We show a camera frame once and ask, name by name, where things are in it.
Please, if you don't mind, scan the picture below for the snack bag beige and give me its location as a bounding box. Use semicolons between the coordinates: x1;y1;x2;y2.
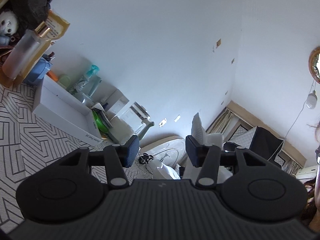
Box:
14;9;70;86

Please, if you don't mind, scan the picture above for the green spray bottle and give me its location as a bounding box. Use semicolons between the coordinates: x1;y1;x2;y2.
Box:
69;65;100;95

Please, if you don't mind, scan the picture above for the white fan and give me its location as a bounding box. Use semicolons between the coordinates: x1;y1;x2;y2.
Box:
140;136;186;168

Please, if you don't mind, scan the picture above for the white shopping bag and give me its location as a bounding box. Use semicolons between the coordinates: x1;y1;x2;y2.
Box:
182;113;224;185

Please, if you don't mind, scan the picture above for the hanging light bulb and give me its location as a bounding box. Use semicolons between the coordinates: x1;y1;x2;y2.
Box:
305;81;318;109

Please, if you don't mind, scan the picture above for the green flat package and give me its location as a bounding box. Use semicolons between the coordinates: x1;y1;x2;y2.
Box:
92;111;108;134

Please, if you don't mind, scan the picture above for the white tablet box lid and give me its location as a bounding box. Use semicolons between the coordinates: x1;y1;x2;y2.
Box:
33;76;102;146

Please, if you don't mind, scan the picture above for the blue pen holder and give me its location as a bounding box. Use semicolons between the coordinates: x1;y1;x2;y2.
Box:
24;57;52;86

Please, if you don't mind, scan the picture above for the frosted clear bottle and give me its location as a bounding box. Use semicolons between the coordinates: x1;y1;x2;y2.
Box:
2;21;50;80

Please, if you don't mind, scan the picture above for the white carton box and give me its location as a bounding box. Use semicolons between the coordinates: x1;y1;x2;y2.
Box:
104;89;129;119

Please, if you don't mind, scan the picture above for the panda plush toy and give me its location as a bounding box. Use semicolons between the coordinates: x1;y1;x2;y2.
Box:
0;11;18;37

